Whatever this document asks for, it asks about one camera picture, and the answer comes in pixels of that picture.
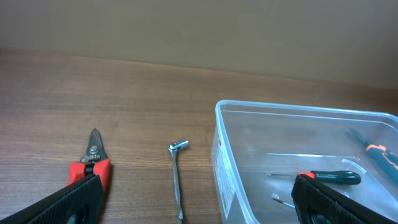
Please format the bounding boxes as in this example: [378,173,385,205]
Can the silver socket wrench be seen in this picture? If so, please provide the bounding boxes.
[168,139,189,224]

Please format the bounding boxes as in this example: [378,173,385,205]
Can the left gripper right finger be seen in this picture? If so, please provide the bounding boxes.
[291,175,397,224]

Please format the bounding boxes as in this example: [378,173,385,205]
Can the clear plastic container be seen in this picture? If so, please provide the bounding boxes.
[211,100,397,223]

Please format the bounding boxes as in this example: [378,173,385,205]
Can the black red screwdriver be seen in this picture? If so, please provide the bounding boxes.
[268,170,361,185]

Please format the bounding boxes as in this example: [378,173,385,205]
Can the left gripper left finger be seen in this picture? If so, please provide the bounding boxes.
[1,174,105,224]

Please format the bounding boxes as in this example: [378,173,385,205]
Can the red handled pruning shears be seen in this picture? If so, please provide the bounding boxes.
[68,128,111,191]

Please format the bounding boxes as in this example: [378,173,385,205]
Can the orange black pliers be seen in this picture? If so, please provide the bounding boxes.
[346,128,397,183]

